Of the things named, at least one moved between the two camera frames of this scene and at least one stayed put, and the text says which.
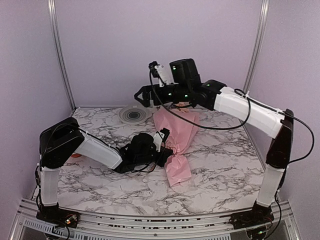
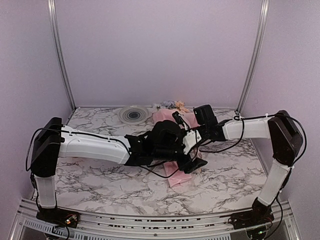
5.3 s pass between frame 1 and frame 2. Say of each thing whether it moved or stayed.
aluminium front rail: stayed
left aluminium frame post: stayed
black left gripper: moved
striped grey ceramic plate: stayed
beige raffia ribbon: moved
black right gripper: moved
